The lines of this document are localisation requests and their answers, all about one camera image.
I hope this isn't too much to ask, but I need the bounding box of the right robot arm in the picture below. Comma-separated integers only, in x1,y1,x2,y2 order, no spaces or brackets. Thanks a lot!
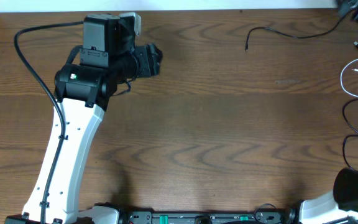
284,1,358,224

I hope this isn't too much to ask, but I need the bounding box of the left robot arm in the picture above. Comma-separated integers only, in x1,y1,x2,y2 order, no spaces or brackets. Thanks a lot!
6,12,163,223

